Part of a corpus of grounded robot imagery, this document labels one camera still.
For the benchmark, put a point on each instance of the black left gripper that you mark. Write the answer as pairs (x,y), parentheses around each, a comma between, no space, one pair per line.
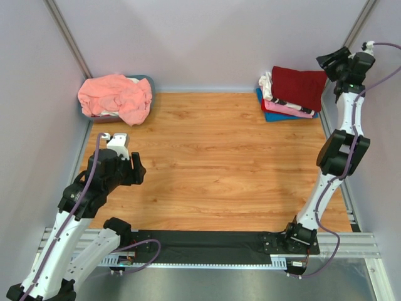
(139,171)

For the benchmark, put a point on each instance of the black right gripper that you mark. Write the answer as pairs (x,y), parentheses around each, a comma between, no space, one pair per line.
(324,61)

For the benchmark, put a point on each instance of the dark red t-shirt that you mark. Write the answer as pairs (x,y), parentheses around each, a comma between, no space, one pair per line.
(303,88)

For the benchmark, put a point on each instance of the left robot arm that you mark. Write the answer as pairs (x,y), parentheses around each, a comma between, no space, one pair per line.
(58,276)

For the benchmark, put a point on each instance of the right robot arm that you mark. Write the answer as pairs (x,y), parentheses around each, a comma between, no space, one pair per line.
(345,147)

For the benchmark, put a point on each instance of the blue-grey laundry basket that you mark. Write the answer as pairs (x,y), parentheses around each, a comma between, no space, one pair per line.
(148,81)

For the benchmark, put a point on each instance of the white folded printed t-shirt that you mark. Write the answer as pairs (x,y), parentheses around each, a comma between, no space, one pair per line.
(266,83)

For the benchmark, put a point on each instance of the pink crumpled t-shirt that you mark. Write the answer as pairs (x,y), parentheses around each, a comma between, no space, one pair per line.
(116,97)

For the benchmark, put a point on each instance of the pink folded t-shirt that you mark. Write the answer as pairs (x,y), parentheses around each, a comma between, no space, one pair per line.
(282,109)

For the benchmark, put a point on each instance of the black base mat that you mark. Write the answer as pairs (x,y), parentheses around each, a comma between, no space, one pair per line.
(222,247)

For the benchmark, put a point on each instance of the red folded t-shirt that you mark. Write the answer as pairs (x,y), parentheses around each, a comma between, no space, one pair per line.
(263,107)

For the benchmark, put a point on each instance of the blue folded t-shirt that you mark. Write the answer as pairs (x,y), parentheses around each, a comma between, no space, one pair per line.
(276,117)

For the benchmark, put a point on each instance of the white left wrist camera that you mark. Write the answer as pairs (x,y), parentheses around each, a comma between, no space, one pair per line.
(117,142)

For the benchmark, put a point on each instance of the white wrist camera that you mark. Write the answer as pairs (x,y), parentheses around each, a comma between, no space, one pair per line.
(367,49)
(117,142)

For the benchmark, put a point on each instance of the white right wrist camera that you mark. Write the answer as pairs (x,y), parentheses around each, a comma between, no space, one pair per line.
(367,49)

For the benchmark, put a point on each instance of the right aluminium frame post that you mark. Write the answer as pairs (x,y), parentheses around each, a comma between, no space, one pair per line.
(357,25)

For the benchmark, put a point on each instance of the aluminium frame post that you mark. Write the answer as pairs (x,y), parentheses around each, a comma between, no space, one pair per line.
(71,43)
(357,25)

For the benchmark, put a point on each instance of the left aluminium frame post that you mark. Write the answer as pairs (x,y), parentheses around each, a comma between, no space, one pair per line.
(71,43)

